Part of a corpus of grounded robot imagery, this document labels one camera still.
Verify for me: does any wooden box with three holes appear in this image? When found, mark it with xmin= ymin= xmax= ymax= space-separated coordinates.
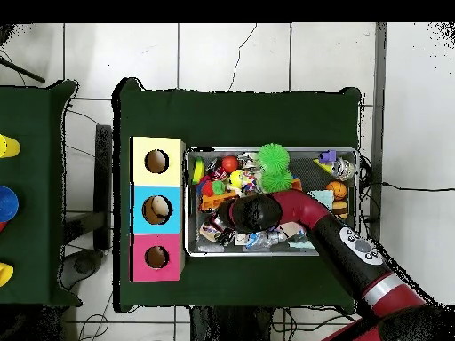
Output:
xmin=129 ymin=136 xmax=187 ymax=283

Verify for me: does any yellow ball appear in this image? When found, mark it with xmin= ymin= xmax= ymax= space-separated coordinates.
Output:
xmin=228 ymin=170 xmax=245 ymax=189

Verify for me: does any orange plastic tray block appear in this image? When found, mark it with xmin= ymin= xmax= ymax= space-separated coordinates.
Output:
xmin=200 ymin=190 xmax=239 ymax=213

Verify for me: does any colourful polka-dot cloth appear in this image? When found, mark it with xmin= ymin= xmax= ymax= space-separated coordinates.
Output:
xmin=240 ymin=169 xmax=259 ymax=194

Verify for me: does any red-orange ball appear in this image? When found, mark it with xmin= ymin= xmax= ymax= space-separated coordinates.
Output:
xmin=220 ymin=155 xmax=240 ymax=175

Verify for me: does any yellow-green disc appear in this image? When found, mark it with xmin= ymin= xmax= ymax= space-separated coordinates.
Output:
xmin=191 ymin=158 xmax=206 ymax=186

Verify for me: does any large green spiky ball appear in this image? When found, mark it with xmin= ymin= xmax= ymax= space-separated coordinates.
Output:
xmin=255 ymin=143 xmax=291 ymax=174

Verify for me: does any green cloth table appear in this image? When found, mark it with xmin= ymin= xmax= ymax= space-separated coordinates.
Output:
xmin=113 ymin=76 xmax=365 ymax=313
xmin=0 ymin=80 xmax=81 ymax=308

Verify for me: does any blue building block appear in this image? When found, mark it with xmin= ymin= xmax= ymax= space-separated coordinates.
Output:
xmin=318 ymin=149 xmax=338 ymax=166

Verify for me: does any small orange basketball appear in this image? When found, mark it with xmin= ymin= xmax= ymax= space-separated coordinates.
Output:
xmin=326 ymin=180 xmax=348 ymax=201

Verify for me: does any black floor stand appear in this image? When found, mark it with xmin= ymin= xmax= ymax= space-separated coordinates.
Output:
xmin=62 ymin=125 xmax=115 ymax=282

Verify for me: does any blue round cap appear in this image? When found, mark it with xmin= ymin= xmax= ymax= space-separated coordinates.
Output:
xmin=0 ymin=186 xmax=20 ymax=232

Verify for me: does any yellow cone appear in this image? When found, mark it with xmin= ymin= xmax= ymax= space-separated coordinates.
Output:
xmin=0 ymin=262 xmax=15 ymax=288
xmin=0 ymin=134 xmax=21 ymax=159

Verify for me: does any black rod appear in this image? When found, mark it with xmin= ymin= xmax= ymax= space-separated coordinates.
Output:
xmin=0 ymin=56 xmax=45 ymax=84

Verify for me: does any wire mesh bin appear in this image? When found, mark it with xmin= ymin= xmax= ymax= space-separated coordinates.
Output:
xmin=184 ymin=147 xmax=360 ymax=258

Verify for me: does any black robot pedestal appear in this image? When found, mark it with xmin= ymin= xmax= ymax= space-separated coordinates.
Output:
xmin=188 ymin=306 xmax=285 ymax=341

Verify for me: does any black cable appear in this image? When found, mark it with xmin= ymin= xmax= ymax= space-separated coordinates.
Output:
xmin=358 ymin=152 xmax=455 ymax=214

